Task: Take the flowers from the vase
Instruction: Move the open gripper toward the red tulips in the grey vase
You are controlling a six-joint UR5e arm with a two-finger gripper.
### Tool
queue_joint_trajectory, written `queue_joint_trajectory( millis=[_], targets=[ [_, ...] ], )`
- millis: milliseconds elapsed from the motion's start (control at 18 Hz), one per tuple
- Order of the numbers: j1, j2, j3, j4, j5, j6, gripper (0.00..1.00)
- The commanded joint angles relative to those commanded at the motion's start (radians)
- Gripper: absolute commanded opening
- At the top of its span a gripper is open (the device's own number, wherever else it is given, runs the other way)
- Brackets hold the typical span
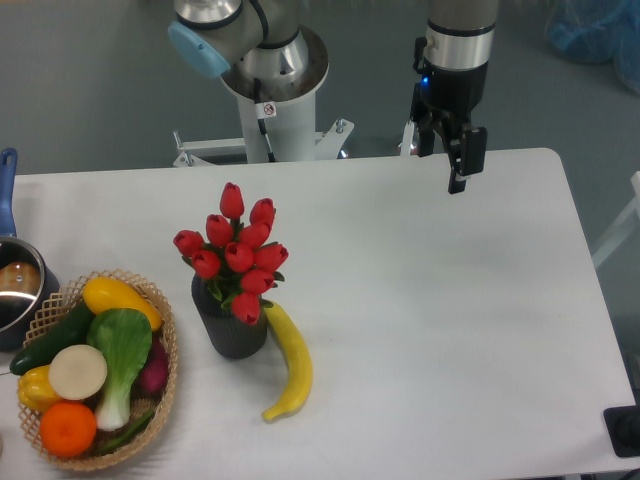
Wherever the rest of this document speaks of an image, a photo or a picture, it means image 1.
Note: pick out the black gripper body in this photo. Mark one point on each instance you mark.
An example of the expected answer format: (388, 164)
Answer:
(449, 96)

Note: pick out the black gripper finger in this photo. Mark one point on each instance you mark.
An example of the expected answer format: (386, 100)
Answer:
(426, 136)
(466, 155)

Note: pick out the red tulip bouquet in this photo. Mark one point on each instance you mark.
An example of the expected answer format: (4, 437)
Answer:
(235, 263)

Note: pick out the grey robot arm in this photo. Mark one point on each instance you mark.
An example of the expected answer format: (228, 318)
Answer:
(274, 66)

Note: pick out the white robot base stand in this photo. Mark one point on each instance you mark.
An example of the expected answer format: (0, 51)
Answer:
(271, 132)

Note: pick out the dark grey ribbed vase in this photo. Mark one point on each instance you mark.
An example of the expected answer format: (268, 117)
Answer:
(230, 337)

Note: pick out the blue plastic bag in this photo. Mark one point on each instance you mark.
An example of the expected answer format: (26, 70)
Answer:
(597, 32)

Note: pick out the yellow banana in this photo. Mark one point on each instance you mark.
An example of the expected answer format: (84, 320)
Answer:
(299, 363)

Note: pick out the black device at edge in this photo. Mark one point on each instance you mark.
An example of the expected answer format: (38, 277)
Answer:
(623, 429)

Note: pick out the yellow squash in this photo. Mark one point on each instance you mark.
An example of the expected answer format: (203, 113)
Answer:
(104, 293)

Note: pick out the green bok choy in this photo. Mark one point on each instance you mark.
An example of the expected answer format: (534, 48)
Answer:
(123, 337)

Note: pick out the purple red onion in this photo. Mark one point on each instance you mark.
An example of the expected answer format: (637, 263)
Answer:
(153, 377)

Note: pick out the woven wicker basket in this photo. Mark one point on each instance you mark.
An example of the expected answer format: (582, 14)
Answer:
(54, 309)

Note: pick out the green cucumber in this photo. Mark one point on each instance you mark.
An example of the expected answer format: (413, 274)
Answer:
(71, 330)

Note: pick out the white round radish slice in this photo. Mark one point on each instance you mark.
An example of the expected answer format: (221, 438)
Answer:
(77, 372)

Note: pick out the green chili pepper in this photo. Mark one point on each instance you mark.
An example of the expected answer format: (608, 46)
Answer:
(127, 435)

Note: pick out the orange fruit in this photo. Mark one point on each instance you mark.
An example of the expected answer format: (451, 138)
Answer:
(68, 429)

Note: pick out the yellow bell pepper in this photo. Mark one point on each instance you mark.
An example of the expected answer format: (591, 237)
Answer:
(35, 391)

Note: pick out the white frame at right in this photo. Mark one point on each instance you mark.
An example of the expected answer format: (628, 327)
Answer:
(619, 230)

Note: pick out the blue handled saucepan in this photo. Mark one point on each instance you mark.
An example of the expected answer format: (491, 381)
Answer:
(26, 280)

